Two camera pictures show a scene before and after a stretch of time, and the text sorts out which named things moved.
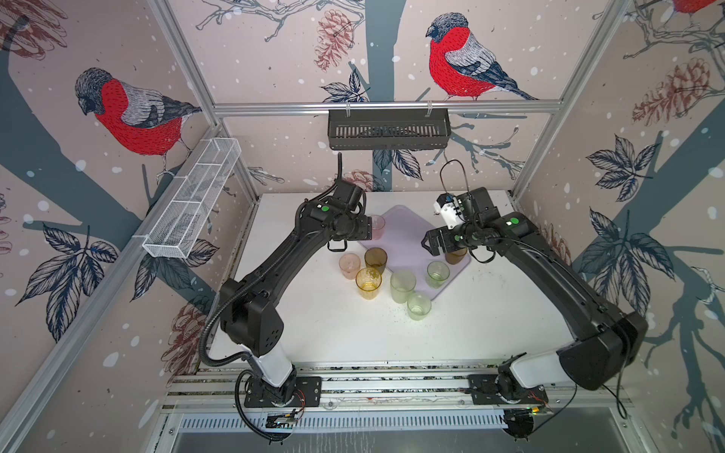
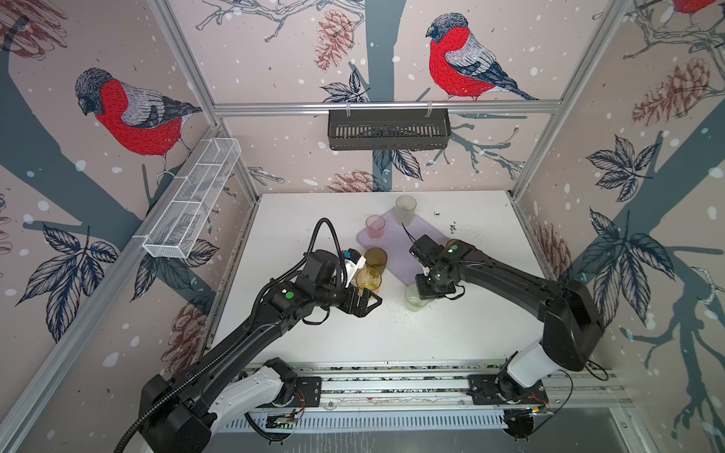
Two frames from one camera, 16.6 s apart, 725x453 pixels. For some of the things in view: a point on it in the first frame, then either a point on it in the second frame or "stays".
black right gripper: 443,234 to 425,292
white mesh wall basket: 183,216 stays
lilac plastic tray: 402,244 stays
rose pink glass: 378,223 stays
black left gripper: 364,228 to 362,309
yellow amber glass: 368,280 stays
